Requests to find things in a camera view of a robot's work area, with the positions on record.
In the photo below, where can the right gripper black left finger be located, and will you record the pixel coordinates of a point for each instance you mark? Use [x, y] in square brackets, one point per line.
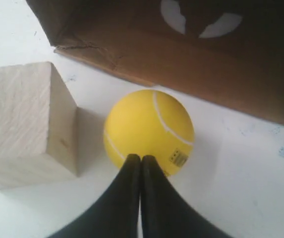
[115, 213]

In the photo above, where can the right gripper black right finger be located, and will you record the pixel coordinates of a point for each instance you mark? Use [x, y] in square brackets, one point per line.
[165, 214]

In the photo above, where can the yellow tennis style ball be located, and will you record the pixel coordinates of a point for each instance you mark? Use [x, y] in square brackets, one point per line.
[149, 122]

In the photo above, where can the pale wooden block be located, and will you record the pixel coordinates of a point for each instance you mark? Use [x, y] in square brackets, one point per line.
[38, 126]

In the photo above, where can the cardboard box with printed side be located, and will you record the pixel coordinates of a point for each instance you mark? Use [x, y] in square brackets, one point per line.
[229, 52]

